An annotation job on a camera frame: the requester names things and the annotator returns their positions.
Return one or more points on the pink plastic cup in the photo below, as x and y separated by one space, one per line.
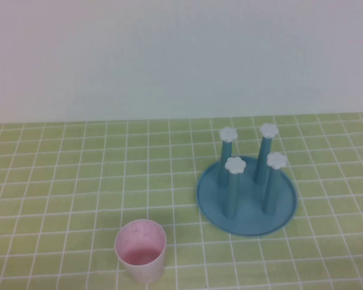
142 269

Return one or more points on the blue cup stand with pegs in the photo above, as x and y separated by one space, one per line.
248 217

